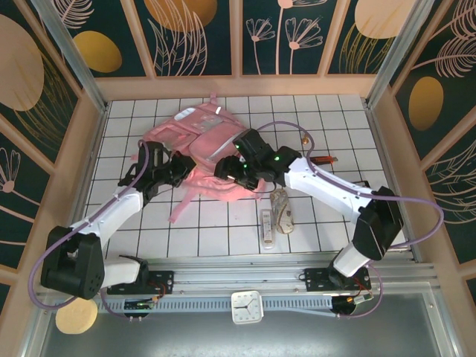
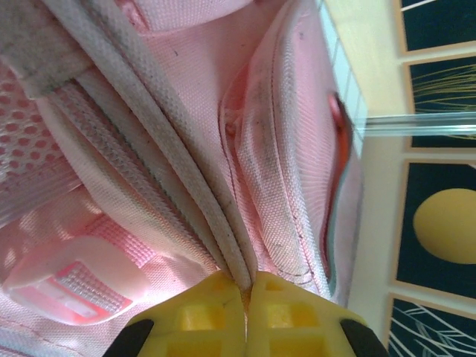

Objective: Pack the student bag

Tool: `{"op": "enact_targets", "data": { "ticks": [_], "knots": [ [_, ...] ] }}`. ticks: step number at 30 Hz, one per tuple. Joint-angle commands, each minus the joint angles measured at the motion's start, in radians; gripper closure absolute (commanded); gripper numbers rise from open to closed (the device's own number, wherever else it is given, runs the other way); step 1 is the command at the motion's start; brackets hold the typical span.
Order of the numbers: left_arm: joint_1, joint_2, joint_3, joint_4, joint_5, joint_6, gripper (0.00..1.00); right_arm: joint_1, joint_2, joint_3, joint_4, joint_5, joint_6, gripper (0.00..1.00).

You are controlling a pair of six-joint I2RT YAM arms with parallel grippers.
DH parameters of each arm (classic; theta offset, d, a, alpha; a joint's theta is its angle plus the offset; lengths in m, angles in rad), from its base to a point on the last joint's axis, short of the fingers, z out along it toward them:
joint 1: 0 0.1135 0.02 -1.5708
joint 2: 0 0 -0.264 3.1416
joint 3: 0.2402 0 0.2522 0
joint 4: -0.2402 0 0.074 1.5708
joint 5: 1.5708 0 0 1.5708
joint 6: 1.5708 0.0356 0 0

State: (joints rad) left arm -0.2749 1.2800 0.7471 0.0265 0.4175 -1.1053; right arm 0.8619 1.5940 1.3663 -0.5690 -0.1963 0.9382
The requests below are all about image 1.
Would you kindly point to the pink backpack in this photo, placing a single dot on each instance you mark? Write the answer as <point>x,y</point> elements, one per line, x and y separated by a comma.
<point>208,137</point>

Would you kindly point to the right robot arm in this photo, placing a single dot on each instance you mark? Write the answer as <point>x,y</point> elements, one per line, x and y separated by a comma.
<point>377,223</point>

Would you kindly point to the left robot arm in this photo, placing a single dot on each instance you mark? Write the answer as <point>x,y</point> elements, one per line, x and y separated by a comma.
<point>74,267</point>

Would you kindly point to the small brass knob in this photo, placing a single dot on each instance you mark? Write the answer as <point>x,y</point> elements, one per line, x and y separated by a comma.
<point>305,140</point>

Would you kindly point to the map print glasses case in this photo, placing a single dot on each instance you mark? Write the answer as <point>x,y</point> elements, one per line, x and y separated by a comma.
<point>282,213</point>

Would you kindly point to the white tube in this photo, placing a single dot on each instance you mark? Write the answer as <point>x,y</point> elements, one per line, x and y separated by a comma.
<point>267,230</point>

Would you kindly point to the left controller board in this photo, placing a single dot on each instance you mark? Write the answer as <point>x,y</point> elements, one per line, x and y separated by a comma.
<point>137,304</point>

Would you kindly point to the controller board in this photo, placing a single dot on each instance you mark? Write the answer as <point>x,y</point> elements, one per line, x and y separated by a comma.
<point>137,304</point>
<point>349,303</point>

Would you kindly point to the white square clock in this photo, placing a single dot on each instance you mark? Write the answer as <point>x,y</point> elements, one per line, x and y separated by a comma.
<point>247,306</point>

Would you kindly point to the round yellow sponge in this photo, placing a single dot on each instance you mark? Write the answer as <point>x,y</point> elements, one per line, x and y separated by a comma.
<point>78,320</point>

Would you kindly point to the right controller board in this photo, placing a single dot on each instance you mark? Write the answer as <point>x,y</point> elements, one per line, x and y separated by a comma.
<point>349,303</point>

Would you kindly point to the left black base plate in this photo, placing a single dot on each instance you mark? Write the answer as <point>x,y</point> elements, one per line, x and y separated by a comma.
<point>163,280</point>

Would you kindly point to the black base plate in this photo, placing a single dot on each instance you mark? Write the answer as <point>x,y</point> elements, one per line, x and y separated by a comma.
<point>163,280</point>
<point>316,279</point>

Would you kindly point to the aluminium rail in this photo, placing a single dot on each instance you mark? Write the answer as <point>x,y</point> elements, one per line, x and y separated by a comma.
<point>238,277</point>

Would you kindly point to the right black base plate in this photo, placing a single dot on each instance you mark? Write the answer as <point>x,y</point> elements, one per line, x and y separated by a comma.
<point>316,279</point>

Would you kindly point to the left aluminium post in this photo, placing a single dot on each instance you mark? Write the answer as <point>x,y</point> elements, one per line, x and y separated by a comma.
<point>70,56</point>

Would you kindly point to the aluminium post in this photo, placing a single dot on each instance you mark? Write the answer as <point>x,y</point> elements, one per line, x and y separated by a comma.
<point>397,56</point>
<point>70,56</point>

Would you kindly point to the right aluminium post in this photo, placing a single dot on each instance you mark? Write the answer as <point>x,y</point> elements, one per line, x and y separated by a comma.
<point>397,56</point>

